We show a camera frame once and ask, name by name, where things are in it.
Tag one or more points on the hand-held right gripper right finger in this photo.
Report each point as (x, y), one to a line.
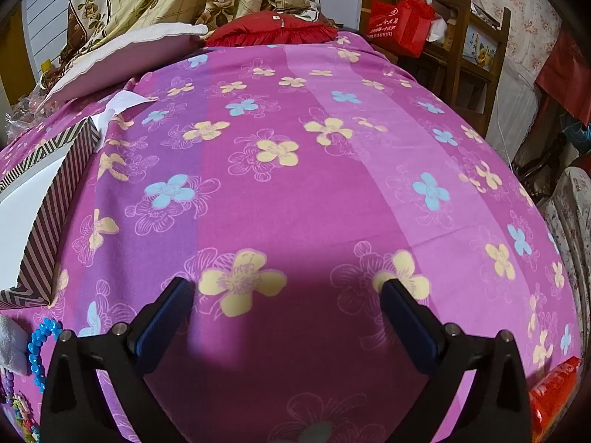
(406, 323)

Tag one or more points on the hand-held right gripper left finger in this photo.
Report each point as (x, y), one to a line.
(166, 323)

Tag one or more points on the grey plush ornament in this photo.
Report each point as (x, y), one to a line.
(11, 344)

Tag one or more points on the striped cardboard box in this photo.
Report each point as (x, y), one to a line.
(51, 203)

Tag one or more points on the pink floral bedsheet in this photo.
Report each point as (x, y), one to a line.
(323, 203)

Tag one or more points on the red plastic packet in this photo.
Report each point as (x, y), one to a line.
(551, 397)

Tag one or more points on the white floral cloth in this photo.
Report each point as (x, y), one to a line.
(570, 221)

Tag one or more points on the white paper sheet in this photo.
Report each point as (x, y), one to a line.
(122, 101)

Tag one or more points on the clear plastic bags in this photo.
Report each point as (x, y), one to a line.
(25, 110)

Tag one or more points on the wooden chair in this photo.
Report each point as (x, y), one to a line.
(466, 74)

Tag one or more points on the pink pillow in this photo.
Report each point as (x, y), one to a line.
(138, 57)

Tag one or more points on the red cloth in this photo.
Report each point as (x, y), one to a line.
(565, 69)

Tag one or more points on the red shopping bag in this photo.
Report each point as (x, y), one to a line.
(401, 21)

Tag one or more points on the red frilled cushion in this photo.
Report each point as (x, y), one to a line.
(272, 27)

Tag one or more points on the white slatted headboard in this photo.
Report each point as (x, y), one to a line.
(44, 27)

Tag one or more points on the floral curtain cloth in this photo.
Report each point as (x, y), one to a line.
(517, 14)

